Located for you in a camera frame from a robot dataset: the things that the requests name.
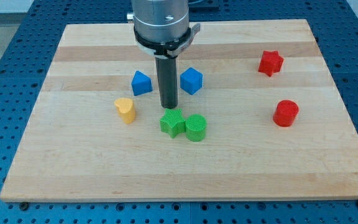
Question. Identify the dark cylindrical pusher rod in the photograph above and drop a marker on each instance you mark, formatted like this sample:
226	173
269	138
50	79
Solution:
167	82

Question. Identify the black clamp ring mount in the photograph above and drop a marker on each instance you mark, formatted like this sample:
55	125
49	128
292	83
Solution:
168	50

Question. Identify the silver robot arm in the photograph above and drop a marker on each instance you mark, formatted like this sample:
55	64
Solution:
162	29

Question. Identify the blue cube block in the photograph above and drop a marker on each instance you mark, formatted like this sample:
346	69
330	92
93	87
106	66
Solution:
191	81

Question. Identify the blue triangle block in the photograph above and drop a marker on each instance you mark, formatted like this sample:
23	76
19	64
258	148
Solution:
141	84

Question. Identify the green star block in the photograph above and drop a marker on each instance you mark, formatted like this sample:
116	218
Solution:
172	122

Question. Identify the yellow heart block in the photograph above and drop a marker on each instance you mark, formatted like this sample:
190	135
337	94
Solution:
125	109

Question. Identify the green cylinder block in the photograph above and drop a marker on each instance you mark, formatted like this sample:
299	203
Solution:
196	127

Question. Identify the red star block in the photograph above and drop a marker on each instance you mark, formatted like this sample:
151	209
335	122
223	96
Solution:
270	63

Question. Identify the wooden board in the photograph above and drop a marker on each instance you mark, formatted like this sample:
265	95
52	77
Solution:
76	148

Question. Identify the red cylinder block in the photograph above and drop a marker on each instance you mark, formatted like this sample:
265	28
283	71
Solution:
285	113

